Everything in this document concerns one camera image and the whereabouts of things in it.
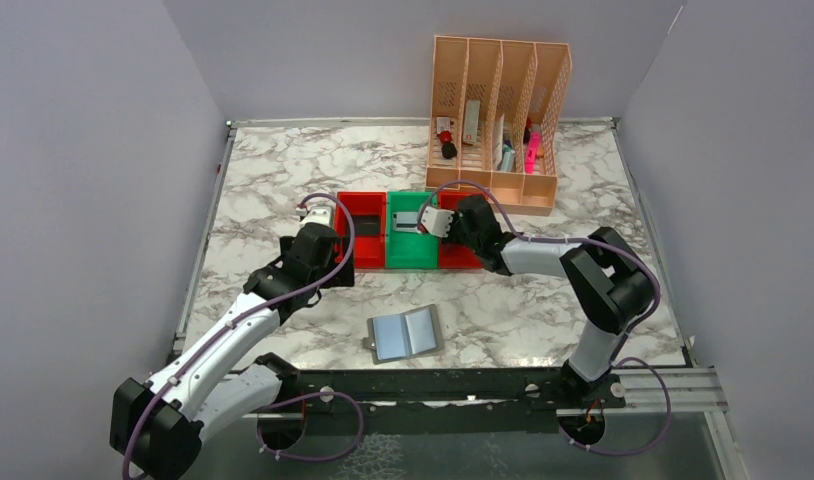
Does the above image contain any grey card holder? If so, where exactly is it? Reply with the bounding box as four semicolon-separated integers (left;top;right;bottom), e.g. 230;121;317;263
362;304;444;364

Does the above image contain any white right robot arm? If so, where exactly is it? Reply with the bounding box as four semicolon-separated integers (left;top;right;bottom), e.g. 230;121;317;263
443;195;660;390

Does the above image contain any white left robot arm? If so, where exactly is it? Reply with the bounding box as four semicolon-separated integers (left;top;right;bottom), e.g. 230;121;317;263
109;223;354;479

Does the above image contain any black card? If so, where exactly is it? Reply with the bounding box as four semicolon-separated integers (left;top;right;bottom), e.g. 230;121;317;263
353;215;381;238

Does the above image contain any silver striped card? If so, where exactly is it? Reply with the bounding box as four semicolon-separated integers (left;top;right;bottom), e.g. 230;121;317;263
390;211;419;233

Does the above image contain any red plastic bin left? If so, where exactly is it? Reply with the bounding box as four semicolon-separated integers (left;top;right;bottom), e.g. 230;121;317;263
337;191;386;269

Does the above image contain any red plastic bin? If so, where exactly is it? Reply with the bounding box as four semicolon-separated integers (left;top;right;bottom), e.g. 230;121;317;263
436;190;482;270
337;191;386;269

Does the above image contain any red plastic bin right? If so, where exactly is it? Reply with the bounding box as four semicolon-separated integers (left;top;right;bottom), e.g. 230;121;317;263
436;190;482;270

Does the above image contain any green plastic bin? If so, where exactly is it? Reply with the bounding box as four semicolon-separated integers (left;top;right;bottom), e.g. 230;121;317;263
385;191;439;270

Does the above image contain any teal pen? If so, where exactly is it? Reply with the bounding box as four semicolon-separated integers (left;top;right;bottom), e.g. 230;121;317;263
497;143;515;172

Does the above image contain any red black marker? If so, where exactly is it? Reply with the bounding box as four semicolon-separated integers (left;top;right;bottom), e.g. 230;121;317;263
437;130;458;160

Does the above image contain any white red box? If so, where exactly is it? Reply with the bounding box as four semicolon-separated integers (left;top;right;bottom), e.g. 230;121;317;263
462;99;481;145

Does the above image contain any pink highlighter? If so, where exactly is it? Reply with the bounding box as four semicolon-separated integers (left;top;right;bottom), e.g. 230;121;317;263
523;131;541;174

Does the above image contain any peach desk organizer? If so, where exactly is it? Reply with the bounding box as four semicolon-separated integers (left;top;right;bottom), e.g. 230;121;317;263
425;35;572;216

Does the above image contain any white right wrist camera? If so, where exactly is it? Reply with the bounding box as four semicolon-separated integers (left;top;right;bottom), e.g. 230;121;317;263
418;206;455;238

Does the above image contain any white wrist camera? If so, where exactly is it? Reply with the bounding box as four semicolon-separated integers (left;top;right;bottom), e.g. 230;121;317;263
296;206;334;228
418;206;455;238

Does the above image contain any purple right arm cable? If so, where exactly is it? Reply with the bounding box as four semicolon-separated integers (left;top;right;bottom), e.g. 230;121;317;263
416;180;673;458

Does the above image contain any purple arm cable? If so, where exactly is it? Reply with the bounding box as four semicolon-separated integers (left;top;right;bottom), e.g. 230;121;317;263
416;180;673;458
120;193;366;480

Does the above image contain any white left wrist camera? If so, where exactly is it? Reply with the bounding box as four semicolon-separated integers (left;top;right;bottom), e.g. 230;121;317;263
296;206;334;228

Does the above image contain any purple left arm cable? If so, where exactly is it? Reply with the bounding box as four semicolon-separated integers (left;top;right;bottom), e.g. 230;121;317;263
120;193;366;480

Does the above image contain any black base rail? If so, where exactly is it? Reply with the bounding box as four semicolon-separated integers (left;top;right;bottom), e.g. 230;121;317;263
248;367;626;437

